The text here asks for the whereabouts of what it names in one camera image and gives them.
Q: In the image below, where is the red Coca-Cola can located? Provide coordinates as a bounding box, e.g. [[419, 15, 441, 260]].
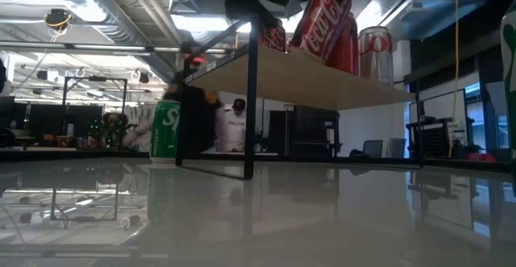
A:
[[287, 0, 352, 65], [259, 19, 288, 53]]

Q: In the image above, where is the red Coke Zero can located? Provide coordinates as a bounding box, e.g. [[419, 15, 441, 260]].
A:
[[325, 11, 360, 77]]

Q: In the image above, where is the silver Diet Coke can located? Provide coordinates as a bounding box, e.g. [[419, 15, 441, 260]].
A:
[[357, 25, 395, 86]]

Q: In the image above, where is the green Sprite can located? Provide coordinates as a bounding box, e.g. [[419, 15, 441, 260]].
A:
[[499, 0, 516, 199], [149, 99, 181, 165]]

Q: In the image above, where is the person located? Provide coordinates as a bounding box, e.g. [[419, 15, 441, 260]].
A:
[[160, 71, 223, 157], [102, 111, 151, 149], [223, 98, 248, 153]]

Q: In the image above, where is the black cabinet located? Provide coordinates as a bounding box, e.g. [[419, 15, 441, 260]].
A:
[[268, 105, 340, 158]]

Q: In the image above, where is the white patterned sheet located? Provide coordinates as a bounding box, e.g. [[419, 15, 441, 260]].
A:
[[123, 103, 156, 119]]

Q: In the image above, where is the grey chair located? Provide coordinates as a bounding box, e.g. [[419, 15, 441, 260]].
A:
[[389, 137, 408, 159], [361, 139, 384, 158]]

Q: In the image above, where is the black equipment cart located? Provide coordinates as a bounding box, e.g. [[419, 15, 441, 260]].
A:
[[406, 116, 475, 159]]

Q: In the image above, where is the red box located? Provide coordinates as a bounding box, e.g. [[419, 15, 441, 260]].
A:
[[467, 152, 497, 163]]

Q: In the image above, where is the black partition panel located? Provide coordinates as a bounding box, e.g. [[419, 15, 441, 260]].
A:
[[0, 101, 105, 139]]

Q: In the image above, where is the wooden shelf black metal frame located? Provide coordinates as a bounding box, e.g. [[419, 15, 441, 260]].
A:
[[175, 12, 424, 181]]

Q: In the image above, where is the large silver ceiling duct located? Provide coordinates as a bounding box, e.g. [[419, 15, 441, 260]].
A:
[[30, 0, 185, 86]]

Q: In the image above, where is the black frame rig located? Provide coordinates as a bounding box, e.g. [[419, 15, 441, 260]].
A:
[[61, 76, 129, 151]]

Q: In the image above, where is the ceiling cable reel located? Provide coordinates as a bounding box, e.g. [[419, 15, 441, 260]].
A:
[[44, 8, 73, 32]]

